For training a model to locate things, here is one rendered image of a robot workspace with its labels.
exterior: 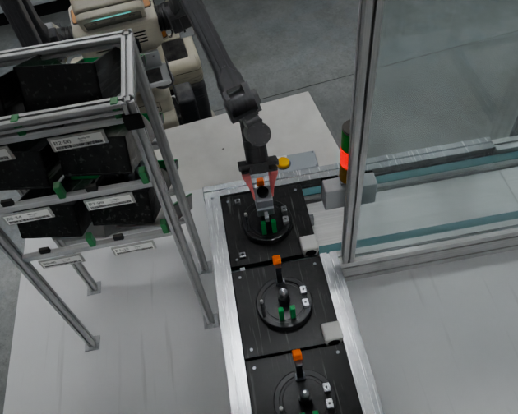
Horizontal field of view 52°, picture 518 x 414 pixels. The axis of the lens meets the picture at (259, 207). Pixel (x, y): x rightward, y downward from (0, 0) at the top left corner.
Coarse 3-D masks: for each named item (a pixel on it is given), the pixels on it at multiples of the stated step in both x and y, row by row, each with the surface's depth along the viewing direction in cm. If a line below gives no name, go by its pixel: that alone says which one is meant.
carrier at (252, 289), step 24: (288, 264) 139; (312, 264) 139; (240, 288) 136; (264, 288) 133; (288, 288) 133; (312, 288) 134; (240, 312) 132; (264, 312) 126; (288, 312) 129; (312, 312) 131; (264, 336) 128; (288, 336) 127; (312, 336) 127; (336, 336) 124
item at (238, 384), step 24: (216, 216) 152; (216, 240) 147; (216, 264) 142; (336, 264) 139; (216, 288) 138; (336, 288) 135; (336, 312) 131; (240, 336) 130; (360, 336) 127; (240, 360) 126; (360, 360) 123; (240, 384) 122; (360, 384) 120; (240, 408) 120
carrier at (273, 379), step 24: (264, 360) 124; (288, 360) 124; (312, 360) 123; (336, 360) 123; (264, 384) 121; (288, 384) 119; (312, 384) 118; (336, 384) 120; (264, 408) 118; (288, 408) 115; (312, 408) 115; (336, 408) 116; (360, 408) 116
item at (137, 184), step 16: (48, 128) 81; (64, 128) 81; (80, 128) 82; (0, 144) 82; (80, 192) 94; (96, 192) 94; (112, 192) 95; (0, 208) 93; (16, 208) 94; (32, 208) 95; (112, 240) 107; (128, 240) 107; (144, 240) 108; (32, 256) 106; (48, 256) 107
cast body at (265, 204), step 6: (264, 186) 136; (258, 192) 135; (264, 192) 135; (270, 192) 136; (258, 198) 135; (264, 198) 135; (270, 198) 135; (258, 204) 135; (264, 204) 136; (270, 204) 136; (258, 210) 137; (264, 210) 137; (270, 210) 138; (258, 216) 139
